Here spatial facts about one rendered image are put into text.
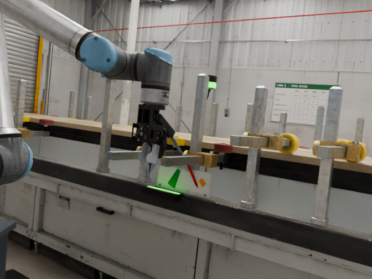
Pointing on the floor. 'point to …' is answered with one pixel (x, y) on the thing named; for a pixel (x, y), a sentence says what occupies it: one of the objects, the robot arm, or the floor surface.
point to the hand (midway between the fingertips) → (151, 168)
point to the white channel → (129, 51)
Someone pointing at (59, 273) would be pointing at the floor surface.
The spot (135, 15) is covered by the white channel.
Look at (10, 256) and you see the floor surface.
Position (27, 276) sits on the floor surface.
